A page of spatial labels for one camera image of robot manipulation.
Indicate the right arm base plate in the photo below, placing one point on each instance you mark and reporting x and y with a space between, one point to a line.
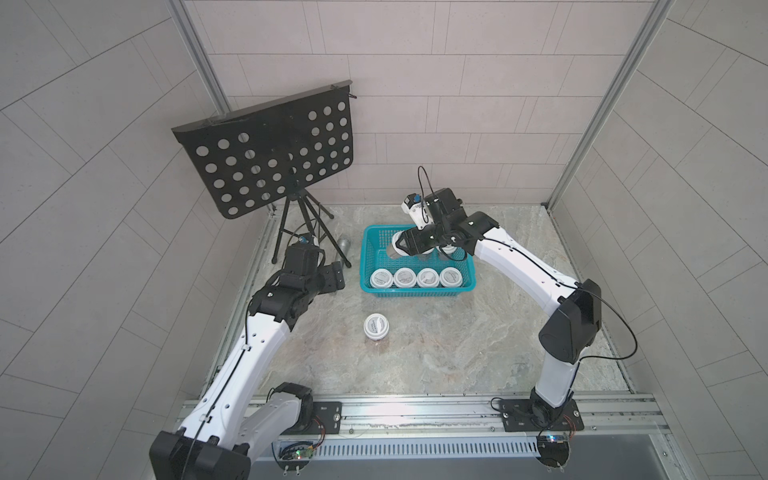
525 415

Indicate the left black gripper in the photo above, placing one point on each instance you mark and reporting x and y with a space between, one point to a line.
332 275

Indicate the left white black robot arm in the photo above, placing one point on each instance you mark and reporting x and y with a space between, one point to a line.
218 439

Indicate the right circuit board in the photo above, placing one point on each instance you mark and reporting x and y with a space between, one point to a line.
553 450

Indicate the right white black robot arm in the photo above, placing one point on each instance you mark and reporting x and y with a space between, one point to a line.
573 308

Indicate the aluminium mounting rail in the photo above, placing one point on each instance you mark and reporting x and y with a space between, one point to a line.
445 415

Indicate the circuit board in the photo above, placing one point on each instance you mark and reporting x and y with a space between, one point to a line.
553 450
294 457

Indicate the left circuit board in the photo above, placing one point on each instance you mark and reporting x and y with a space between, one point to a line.
294 457

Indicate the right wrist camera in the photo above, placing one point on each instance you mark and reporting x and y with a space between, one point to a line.
415 207

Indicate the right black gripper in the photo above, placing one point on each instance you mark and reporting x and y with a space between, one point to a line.
414 236

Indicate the black perforated music stand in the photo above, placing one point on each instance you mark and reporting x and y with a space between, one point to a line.
253 157

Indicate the teal plastic basket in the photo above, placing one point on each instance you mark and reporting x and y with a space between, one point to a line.
376 239

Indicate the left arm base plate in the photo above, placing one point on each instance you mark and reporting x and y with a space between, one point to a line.
326 418

